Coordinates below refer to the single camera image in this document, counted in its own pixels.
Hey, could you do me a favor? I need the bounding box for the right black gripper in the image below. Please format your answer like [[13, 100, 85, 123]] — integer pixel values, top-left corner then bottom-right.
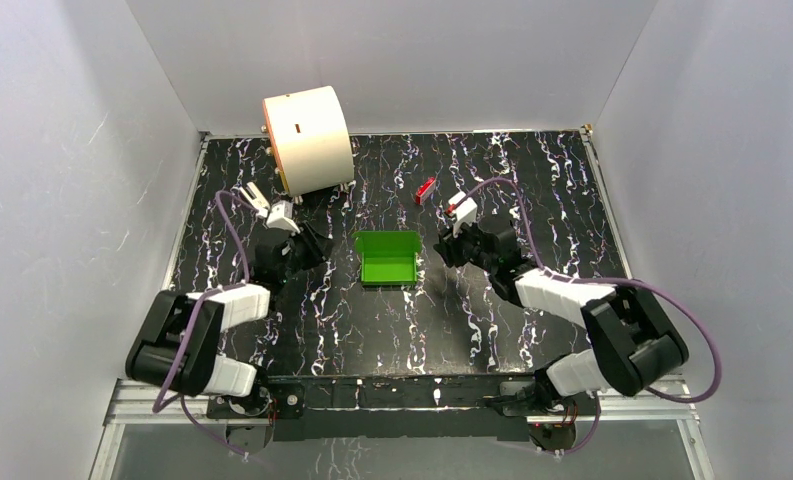
[[432, 216, 496, 274]]

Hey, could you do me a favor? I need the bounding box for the green paper box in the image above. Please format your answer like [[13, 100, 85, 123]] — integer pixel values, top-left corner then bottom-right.
[[353, 230, 422, 287]]

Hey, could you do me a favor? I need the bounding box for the small white black block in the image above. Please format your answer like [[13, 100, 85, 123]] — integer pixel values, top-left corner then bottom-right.
[[241, 182, 271, 218]]

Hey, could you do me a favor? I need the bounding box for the white cylindrical drum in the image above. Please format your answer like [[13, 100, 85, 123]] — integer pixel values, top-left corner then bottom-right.
[[262, 86, 355, 197]]

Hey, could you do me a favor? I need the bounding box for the small red block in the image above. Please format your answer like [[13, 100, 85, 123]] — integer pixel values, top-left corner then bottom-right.
[[414, 177, 437, 205]]

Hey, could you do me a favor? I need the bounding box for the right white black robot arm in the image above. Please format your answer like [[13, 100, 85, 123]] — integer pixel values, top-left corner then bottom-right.
[[434, 220, 689, 414]]

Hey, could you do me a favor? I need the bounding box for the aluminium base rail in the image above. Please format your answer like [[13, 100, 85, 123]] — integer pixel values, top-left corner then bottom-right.
[[91, 377, 714, 479]]

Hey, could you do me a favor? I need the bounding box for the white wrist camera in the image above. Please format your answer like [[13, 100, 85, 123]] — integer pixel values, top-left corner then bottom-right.
[[265, 200, 301, 234], [445, 192, 478, 238]]

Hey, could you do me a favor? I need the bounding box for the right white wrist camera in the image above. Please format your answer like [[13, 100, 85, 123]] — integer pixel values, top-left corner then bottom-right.
[[445, 192, 478, 238]]

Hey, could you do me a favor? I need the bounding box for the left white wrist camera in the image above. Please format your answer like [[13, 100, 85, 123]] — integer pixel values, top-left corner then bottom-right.
[[265, 200, 301, 234]]

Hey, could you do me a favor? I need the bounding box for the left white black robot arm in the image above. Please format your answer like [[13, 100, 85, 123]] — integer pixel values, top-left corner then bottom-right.
[[125, 222, 334, 416]]

